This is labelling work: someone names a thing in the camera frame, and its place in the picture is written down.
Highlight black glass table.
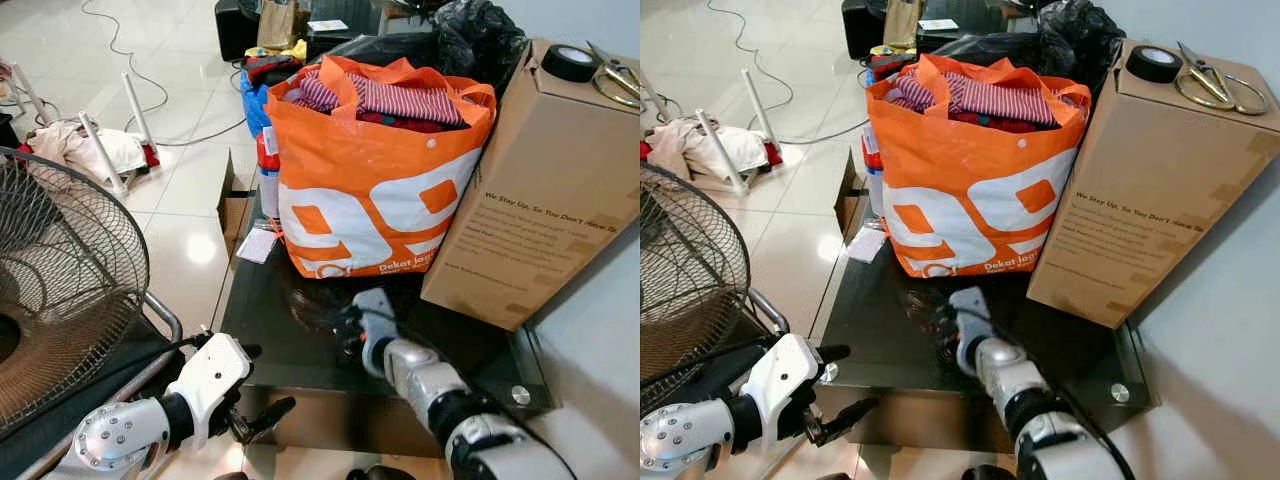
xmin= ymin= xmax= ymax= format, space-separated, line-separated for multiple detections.
xmin=218 ymin=150 xmax=557 ymax=419
xmin=812 ymin=150 xmax=1153 ymax=421

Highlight white paper tag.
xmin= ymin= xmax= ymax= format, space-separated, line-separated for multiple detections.
xmin=236 ymin=227 xmax=280 ymax=265
xmin=846 ymin=226 xmax=889 ymax=264

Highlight small open cardboard box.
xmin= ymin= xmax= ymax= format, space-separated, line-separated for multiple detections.
xmin=217 ymin=150 xmax=263 ymax=256
xmin=835 ymin=150 xmax=873 ymax=241

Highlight white bottle with red label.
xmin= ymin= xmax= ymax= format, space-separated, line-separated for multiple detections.
xmin=862 ymin=125 xmax=886 ymax=216
xmin=255 ymin=125 xmax=283 ymax=223

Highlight orange and white shopping bag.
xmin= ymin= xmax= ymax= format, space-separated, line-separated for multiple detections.
xmin=865 ymin=52 xmax=1092 ymax=280
xmin=264 ymin=54 xmax=498 ymax=281

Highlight red garment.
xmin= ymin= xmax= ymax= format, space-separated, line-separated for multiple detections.
xmin=355 ymin=110 xmax=451 ymax=135
xmin=950 ymin=110 xmax=1051 ymax=135

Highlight red white striped cloth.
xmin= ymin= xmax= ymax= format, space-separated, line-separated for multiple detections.
xmin=885 ymin=68 xmax=1066 ymax=127
xmin=283 ymin=68 xmax=471 ymax=129

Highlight large brown cardboard box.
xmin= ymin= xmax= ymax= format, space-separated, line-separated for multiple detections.
xmin=1027 ymin=38 xmax=1280 ymax=330
xmin=420 ymin=38 xmax=641 ymax=332

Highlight white tube rack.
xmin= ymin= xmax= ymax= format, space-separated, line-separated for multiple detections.
xmin=78 ymin=71 xmax=161 ymax=198
xmin=695 ymin=67 xmax=783 ymax=196

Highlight beige cloth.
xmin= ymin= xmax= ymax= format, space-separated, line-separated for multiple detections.
xmin=25 ymin=120 xmax=151 ymax=186
xmin=648 ymin=118 xmax=771 ymax=183

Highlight brown paper bag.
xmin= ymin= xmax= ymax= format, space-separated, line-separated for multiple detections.
xmin=257 ymin=0 xmax=303 ymax=51
xmin=883 ymin=0 xmax=926 ymax=49

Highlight black speaker box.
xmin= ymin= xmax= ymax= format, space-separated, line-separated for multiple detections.
xmin=842 ymin=0 xmax=889 ymax=59
xmin=214 ymin=0 xmax=261 ymax=62

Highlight dark low table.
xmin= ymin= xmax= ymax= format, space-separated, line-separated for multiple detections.
xmin=915 ymin=0 xmax=1051 ymax=53
xmin=303 ymin=0 xmax=446 ymax=56

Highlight black garbage bag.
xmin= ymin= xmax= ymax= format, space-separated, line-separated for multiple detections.
xmin=935 ymin=0 xmax=1128 ymax=93
xmin=335 ymin=0 xmax=528 ymax=96

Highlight black tape roll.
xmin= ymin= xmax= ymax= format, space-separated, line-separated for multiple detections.
xmin=541 ymin=44 xmax=600 ymax=84
xmin=1126 ymin=44 xmax=1184 ymax=85

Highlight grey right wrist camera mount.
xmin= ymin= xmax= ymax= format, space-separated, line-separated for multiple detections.
xmin=947 ymin=286 xmax=997 ymax=377
xmin=352 ymin=288 xmax=399 ymax=379

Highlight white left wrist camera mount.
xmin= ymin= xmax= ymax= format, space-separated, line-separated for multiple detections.
xmin=188 ymin=333 xmax=253 ymax=446
xmin=745 ymin=333 xmax=824 ymax=446

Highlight black wire-cage fan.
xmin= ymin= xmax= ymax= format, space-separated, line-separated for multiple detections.
xmin=0 ymin=147 xmax=151 ymax=433
xmin=640 ymin=162 xmax=751 ymax=411

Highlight white floor cable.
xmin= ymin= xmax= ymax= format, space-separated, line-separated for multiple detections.
xmin=705 ymin=0 xmax=871 ymax=146
xmin=78 ymin=0 xmax=249 ymax=149

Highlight gold-handled scissors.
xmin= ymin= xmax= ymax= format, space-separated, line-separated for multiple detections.
xmin=1174 ymin=41 xmax=1272 ymax=117
xmin=587 ymin=41 xmax=641 ymax=112

